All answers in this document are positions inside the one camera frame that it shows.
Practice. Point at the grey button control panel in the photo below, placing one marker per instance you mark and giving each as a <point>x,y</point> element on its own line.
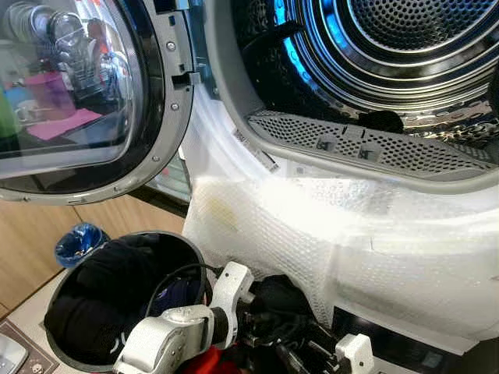
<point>15,352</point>

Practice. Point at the blue plastic bag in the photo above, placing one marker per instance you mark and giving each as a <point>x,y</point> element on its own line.
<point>78,243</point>

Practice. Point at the grey perforated lint filter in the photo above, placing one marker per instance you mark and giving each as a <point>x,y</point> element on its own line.
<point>405,149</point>

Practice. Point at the white washing machine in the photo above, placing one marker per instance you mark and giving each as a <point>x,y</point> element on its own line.
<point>405,234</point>

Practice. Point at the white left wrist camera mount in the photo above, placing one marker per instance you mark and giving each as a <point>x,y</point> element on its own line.
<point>232,288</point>

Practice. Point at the black clothes pile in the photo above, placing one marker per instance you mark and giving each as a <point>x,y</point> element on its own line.
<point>101,288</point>

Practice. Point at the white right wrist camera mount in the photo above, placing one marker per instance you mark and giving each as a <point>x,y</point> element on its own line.
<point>357,352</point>

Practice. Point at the steel perforated washer drum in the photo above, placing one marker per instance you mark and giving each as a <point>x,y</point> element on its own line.
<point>405,47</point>

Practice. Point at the black garment in drum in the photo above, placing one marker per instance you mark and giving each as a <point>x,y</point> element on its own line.
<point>382,122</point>

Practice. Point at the black drum paddle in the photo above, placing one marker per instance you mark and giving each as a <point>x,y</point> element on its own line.
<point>269,43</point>

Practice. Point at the clear bubble wrap sheet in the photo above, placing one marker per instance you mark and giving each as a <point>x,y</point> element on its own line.
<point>351,234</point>

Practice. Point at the round glass washer door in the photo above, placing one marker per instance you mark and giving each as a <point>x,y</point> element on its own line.
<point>78,86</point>

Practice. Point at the black washer front panel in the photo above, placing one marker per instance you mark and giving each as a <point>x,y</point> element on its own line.
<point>390,343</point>

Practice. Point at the black round laundry bucket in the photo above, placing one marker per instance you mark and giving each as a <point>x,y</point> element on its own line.
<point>56,343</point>

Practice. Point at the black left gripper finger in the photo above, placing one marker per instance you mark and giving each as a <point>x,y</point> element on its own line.
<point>292,339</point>
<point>295,318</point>

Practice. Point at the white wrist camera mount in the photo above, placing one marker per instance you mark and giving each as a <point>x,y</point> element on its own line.
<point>232,288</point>
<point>357,352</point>

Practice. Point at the black garment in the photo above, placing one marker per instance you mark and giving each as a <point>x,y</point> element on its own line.
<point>382,122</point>
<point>282,294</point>

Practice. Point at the red cloth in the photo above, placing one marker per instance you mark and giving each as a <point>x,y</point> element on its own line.
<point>210,365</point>

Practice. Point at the grey washer opening rim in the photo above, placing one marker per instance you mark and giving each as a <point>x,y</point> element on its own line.
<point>222,78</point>

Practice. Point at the white label strip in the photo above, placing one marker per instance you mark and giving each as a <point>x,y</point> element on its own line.
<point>257,152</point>

